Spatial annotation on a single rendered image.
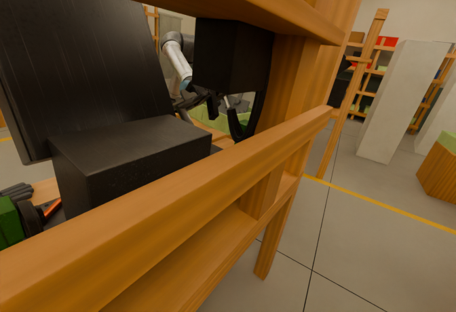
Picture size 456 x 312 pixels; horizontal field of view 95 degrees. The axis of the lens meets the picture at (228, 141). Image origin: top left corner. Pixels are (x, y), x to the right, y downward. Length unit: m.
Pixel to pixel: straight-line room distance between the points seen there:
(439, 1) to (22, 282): 7.96
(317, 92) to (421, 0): 6.92
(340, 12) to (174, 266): 1.06
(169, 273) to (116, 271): 0.41
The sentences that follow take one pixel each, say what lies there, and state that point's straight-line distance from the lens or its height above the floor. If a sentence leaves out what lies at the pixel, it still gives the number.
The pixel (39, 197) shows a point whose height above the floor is 0.90.
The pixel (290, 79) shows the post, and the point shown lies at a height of 1.39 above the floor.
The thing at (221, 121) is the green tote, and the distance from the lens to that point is 1.69.
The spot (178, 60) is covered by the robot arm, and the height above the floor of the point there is 1.36.
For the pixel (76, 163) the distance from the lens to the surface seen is 0.43.
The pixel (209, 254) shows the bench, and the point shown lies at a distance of 0.72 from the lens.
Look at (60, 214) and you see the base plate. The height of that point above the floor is 0.90.
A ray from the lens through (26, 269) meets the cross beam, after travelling 0.24.
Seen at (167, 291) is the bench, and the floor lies 0.88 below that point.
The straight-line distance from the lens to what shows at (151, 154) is 0.44.
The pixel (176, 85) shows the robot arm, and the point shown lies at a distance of 1.40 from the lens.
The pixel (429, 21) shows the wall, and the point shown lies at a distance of 7.83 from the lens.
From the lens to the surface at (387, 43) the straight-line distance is 7.14.
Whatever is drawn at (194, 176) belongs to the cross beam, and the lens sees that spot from 0.31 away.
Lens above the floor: 1.45
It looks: 24 degrees down
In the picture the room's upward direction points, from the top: 9 degrees clockwise
